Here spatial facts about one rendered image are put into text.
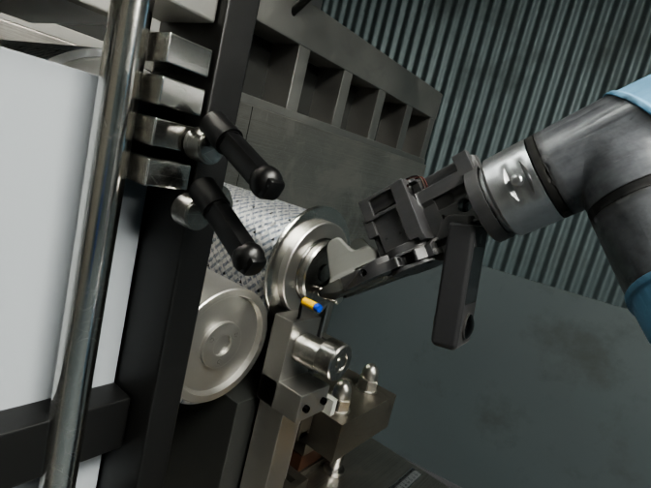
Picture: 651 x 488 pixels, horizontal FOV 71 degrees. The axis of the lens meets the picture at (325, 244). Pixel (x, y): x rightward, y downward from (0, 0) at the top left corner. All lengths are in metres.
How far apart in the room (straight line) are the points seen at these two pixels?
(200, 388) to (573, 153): 0.39
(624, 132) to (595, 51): 1.85
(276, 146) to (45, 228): 0.71
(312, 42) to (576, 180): 0.68
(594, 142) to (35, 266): 0.36
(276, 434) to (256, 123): 0.55
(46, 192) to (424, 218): 0.32
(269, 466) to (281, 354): 0.13
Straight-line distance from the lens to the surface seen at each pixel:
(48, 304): 0.24
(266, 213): 0.53
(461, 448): 2.39
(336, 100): 1.05
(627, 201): 0.37
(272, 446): 0.55
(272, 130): 0.90
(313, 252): 0.50
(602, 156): 0.39
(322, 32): 0.99
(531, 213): 0.40
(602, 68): 2.22
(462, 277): 0.42
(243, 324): 0.49
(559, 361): 2.20
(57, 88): 0.22
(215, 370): 0.49
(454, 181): 0.43
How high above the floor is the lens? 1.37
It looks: 10 degrees down
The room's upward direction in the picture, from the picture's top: 14 degrees clockwise
